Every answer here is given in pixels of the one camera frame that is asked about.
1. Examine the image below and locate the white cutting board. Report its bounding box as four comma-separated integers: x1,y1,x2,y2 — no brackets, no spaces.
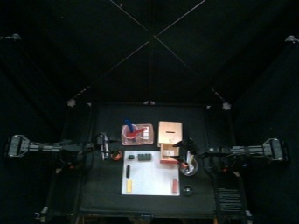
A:
120,150,181,197

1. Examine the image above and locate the wooden drawer with red front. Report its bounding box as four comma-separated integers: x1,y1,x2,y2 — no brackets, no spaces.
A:
158,143,181,165

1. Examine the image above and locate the brown toy plant pot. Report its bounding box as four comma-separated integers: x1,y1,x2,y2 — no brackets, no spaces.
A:
109,150,124,162

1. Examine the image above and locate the light wooden box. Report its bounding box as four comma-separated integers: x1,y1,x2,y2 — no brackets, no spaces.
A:
156,120,182,148

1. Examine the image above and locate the steel bowl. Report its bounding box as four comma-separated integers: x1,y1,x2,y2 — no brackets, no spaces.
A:
178,158,200,177

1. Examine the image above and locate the blue toy utensil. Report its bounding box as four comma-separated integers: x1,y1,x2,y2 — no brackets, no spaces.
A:
124,118,136,133

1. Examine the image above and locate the dark green segmented block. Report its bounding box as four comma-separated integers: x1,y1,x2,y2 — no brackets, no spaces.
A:
136,153,153,162

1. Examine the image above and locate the small black round dish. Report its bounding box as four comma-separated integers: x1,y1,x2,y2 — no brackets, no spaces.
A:
181,185,194,196

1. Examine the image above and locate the vertical metal frame pole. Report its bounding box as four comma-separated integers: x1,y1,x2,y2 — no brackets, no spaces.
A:
146,0,154,104

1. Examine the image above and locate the thin diagonal cord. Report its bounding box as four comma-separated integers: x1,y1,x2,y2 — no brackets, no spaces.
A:
108,0,229,108
69,0,208,103

